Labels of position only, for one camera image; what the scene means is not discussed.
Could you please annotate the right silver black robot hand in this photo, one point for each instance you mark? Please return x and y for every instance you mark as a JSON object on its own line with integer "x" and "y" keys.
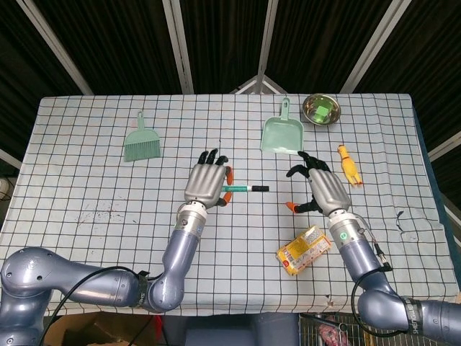
{"x": 329, "y": 191}

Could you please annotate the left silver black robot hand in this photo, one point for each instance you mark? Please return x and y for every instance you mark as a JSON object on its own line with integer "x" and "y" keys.
{"x": 205, "y": 184}

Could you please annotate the green white marker body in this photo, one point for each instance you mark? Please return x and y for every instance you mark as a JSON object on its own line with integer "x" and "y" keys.
{"x": 237, "y": 188}

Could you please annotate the black marker cap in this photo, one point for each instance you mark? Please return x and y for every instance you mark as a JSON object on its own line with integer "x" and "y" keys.
{"x": 260, "y": 188}

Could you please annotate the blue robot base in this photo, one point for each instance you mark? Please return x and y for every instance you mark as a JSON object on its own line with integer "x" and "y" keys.
{"x": 241, "y": 331}

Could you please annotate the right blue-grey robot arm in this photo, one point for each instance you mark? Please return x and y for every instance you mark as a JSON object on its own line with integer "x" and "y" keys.
{"x": 360, "y": 256}

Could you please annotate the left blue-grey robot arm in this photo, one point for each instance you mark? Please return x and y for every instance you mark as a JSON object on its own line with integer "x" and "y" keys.
{"x": 176, "y": 259}

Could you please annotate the yellow rubber chicken toy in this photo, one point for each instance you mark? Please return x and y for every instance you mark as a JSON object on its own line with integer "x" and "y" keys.
{"x": 349, "y": 167}

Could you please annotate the white black checkered tablecloth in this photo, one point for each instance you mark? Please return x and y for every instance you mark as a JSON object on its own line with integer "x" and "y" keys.
{"x": 252, "y": 230}

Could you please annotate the yellow snack packet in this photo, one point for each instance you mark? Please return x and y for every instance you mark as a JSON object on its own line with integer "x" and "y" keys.
{"x": 302, "y": 252}

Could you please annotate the green plastic dustpan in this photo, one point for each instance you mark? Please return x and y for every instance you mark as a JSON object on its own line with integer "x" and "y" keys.
{"x": 282, "y": 138}

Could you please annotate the green hand brush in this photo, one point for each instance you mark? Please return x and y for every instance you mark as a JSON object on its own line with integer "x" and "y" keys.
{"x": 142, "y": 146}

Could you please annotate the green block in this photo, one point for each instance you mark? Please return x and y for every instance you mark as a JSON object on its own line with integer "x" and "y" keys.
{"x": 322, "y": 112}

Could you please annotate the stainless steel bowl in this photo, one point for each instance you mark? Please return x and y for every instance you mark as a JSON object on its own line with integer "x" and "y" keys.
{"x": 335, "y": 111}

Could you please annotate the brown cardboard box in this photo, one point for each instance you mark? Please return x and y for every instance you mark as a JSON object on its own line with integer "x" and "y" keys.
{"x": 104, "y": 331}

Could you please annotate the white round object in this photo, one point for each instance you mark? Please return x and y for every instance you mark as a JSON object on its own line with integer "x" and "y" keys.
{"x": 3, "y": 189}

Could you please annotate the white metal frame post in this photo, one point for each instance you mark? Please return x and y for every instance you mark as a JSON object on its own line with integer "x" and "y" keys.
{"x": 268, "y": 36}
{"x": 57, "y": 50}
{"x": 446, "y": 146}
{"x": 178, "y": 43}
{"x": 9, "y": 158}
{"x": 374, "y": 50}

